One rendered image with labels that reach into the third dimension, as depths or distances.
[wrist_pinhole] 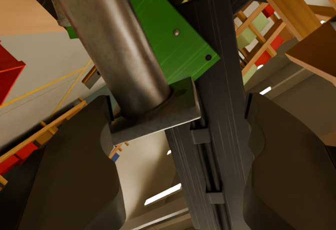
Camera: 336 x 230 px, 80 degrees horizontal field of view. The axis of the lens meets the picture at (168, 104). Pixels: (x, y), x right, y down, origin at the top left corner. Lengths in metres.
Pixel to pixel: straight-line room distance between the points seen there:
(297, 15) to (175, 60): 0.86
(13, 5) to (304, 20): 1.06
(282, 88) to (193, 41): 7.57
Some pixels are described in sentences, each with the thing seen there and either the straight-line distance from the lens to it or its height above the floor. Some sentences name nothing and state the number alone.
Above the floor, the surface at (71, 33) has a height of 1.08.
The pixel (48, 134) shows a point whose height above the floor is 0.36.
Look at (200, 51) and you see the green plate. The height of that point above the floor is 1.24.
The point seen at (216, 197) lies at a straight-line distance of 0.47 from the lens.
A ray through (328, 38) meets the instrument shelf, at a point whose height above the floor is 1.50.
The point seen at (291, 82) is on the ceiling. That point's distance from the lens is 7.83.
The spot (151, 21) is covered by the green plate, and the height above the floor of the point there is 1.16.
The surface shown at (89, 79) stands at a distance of 0.53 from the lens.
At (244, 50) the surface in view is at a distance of 3.95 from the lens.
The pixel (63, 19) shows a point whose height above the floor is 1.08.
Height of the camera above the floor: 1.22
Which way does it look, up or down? 8 degrees up
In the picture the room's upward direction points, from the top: 136 degrees clockwise
